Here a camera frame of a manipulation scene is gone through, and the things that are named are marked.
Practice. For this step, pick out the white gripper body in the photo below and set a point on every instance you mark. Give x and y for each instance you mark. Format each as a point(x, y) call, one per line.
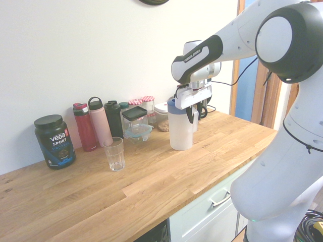
point(191, 97)

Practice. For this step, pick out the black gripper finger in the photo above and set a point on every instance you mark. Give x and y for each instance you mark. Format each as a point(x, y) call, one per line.
point(190, 114)
point(200, 109)

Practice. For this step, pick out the translucent pitcher with blue lid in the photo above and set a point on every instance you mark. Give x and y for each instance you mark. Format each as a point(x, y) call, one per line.
point(180, 133)

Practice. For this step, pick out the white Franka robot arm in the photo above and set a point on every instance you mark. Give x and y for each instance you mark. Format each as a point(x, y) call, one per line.
point(277, 176)

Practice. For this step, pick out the pink water bottle black cap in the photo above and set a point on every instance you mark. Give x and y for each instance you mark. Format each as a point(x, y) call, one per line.
point(99, 123)

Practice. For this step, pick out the red water bottle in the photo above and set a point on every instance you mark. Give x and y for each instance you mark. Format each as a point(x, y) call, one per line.
point(85, 131)

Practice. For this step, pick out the plastic container white lid nuts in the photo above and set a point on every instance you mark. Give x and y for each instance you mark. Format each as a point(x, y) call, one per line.
point(161, 118)

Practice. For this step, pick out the small jar red lid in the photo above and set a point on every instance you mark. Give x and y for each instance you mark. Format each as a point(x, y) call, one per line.
point(151, 118)

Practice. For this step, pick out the tall jar red checkered lid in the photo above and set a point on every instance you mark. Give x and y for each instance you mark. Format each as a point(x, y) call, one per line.
point(148, 104)

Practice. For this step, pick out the square clear container black lid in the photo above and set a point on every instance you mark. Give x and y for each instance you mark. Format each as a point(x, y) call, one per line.
point(135, 114)

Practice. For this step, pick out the glass container teal lid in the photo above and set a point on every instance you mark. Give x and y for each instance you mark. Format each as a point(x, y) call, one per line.
point(138, 134)

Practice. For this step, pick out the short jar red checkered lid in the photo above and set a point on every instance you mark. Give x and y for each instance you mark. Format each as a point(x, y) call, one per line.
point(135, 102)

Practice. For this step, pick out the jar with teal lid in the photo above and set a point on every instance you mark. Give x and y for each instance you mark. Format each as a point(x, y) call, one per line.
point(124, 106)

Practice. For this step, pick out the black shaker bottle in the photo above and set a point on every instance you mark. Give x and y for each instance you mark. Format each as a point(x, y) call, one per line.
point(113, 118)

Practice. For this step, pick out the clear faceted drinking glass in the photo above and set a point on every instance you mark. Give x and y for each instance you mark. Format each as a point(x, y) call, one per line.
point(114, 156)

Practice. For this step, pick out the pale green drawer front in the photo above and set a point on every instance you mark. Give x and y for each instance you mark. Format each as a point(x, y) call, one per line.
point(202, 221)

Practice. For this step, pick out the black Vega protein tub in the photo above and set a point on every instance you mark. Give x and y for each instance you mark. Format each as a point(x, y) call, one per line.
point(56, 146)

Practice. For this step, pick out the wooden door frame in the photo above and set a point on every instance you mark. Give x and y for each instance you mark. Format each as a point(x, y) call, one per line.
point(267, 106)

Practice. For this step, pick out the black round wall clock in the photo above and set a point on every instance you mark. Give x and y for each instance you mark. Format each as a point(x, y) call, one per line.
point(154, 1)

